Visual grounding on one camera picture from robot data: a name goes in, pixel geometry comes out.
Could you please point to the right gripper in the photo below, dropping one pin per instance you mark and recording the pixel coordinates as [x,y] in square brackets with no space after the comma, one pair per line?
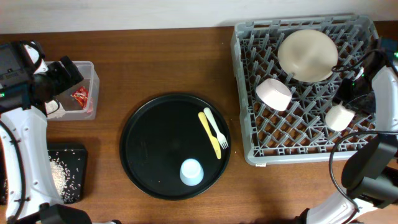
[362,108]

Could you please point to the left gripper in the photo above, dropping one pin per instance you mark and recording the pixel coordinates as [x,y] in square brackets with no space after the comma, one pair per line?
[58,68]

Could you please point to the red snack wrapper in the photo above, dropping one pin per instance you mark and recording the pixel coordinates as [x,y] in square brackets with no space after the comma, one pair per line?
[81,96]

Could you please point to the white cup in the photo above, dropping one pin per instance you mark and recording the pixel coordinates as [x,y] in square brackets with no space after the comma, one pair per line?
[339,117]

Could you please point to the beige large bowl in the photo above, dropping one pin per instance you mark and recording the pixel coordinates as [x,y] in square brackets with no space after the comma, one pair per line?
[308,55]

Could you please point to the pink small bowl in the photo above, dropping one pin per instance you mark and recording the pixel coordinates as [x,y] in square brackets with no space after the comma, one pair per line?
[274,94]

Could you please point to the white plastic fork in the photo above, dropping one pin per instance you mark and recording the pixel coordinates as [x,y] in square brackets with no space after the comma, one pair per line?
[220,137]

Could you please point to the yellow plastic spoon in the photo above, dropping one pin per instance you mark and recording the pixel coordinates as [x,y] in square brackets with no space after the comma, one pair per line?
[214,142]

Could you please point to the light blue cup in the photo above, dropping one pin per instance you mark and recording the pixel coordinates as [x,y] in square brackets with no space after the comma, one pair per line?
[191,172]

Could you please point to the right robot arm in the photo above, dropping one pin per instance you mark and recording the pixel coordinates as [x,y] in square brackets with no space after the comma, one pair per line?
[367,182]

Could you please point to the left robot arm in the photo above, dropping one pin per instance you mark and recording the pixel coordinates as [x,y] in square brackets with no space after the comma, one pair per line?
[27,84]

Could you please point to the grey dishwasher rack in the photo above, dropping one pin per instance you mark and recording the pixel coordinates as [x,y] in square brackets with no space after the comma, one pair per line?
[298,134]

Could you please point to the clear plastic bin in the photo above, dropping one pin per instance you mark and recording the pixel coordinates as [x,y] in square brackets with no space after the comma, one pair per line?
[70,109]

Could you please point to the black rectangular tray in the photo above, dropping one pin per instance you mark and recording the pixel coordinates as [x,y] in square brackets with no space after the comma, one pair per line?
[72,146]

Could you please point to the pile of rice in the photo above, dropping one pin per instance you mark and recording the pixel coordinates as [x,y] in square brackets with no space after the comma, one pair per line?
[66,166]

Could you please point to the round black tray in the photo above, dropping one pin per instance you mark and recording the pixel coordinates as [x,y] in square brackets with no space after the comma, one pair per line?
[163,133]

